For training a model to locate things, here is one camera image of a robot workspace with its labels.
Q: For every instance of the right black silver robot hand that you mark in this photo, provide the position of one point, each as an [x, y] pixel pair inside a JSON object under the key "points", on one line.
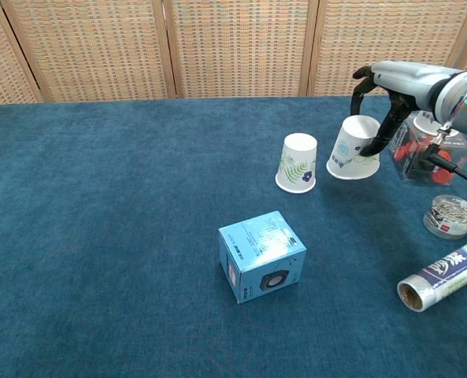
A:
{"points": [[410, 82]]}

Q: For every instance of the woven bamboo folding screen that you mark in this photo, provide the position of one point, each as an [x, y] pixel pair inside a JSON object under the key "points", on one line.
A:
{"points": [[233, 47]]}

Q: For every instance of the cling film roll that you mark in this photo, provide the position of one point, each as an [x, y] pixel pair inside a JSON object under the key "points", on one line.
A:
{"points": [[445, 271]]}

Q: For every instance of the dark teal table mat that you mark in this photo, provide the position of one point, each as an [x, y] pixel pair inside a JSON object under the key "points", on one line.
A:
{"points": [[99, 236]]}

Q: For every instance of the light blue cardboard box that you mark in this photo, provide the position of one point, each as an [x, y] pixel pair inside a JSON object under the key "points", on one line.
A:
{"points": [[256, 252]]}

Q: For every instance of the clear box of red clips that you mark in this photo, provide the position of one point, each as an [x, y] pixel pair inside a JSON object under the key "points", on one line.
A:
{"points": [[410, 157]]}

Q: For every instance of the white printed paper cup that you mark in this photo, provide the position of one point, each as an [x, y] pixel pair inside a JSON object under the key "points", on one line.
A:
{"points": [[351, 157], [426, 122], [298, 165]]}

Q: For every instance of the round clear paperclip tin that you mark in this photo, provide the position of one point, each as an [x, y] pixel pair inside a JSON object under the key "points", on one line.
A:
{"points": [[449, 216]]}

